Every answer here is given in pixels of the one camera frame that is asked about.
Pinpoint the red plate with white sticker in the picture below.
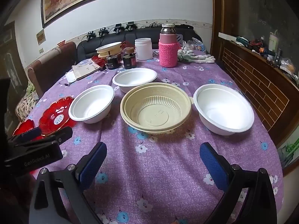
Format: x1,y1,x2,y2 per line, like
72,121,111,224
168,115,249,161
38,96,75,136

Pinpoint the white plastic jar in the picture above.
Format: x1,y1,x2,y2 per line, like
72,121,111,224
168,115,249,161
135,38,153,60

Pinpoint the beige plastic bowl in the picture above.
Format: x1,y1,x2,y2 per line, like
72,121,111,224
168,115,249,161
97,45,123,59
120,82,195,134

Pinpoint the red scalloped plate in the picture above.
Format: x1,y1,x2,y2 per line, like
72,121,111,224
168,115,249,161
13,119,45,141
92,55,107,68

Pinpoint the wooden glass-door cabinet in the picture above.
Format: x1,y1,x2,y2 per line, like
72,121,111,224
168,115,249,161
0,21,28,136

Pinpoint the printed plastic package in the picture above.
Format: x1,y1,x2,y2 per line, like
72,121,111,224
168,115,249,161
183,37,207,52

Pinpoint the wooden brick-pattern counter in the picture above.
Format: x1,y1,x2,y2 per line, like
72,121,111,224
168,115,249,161
211,0,299,150

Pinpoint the printed booklet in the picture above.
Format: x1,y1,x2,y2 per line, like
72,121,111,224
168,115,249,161
72,61,101,81

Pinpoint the framed wall notice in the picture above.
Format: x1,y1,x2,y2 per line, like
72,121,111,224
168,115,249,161
36,29,45,44

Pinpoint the brown armchair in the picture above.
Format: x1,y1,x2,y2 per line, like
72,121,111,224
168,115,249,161
27,41,77,96

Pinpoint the purple floral tablecloth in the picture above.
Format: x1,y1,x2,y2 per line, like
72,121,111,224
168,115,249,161
17,49,284,224

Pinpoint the pink knit-sleeved bottle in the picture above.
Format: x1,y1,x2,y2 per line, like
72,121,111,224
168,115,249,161
159,24,178,68

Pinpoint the pale green work glove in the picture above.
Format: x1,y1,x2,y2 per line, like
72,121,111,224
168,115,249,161
178,48,195,62

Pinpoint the patterned blanket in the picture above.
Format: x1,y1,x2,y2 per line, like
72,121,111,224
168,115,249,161
15,82,39,122

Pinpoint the white foam bowl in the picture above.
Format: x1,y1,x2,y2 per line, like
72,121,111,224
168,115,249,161
193,83,255,136
112,68,158,93
96,41,123,52
68,84,115,124

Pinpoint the short dark jar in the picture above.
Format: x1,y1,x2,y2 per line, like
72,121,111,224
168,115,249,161
106,55,120,70

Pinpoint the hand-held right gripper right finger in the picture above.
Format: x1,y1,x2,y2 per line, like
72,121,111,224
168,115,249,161
200,142,278,224

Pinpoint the white paper sheet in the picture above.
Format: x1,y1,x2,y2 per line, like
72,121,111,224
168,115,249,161
63,72,77,84

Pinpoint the white work glove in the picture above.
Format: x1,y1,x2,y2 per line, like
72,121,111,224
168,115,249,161
193,54,216,64

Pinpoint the black leather sofa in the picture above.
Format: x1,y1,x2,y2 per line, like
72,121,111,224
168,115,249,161
77,24,202,62

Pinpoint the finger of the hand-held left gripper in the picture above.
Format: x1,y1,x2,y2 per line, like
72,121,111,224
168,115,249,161
14,125,73,148
8,126,42,145

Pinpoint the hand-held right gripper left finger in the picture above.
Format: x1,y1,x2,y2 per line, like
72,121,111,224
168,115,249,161
28,142,108,224

